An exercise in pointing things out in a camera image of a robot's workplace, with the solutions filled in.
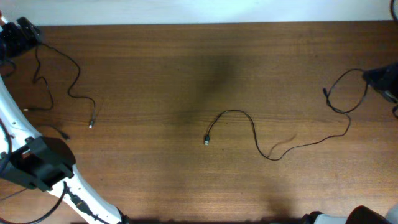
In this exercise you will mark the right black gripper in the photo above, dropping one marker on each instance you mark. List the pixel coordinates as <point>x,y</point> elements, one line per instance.
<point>385,83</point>

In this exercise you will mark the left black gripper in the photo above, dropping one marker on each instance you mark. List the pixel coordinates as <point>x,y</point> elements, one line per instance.
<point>23,34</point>

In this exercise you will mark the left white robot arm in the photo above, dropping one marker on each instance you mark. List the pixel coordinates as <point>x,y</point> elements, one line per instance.
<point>32,160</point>

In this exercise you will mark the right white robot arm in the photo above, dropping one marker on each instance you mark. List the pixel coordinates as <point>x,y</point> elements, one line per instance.
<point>361,214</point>

